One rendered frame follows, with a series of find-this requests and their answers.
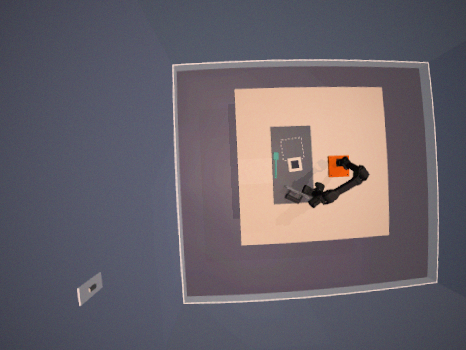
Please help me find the cream square tile with dark square center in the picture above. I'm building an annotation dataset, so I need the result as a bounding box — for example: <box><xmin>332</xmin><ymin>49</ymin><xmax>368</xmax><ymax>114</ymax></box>
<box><xmin>288</xmin><ymin>157</ymin><xmax>302</xmax><ymax>172</ymax></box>

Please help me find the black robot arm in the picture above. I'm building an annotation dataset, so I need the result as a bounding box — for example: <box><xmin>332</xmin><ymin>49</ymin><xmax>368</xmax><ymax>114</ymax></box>
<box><xmin>308</xmin><ymin>156</ymin><xmax>369</xmax><ymax>208</ymax></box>

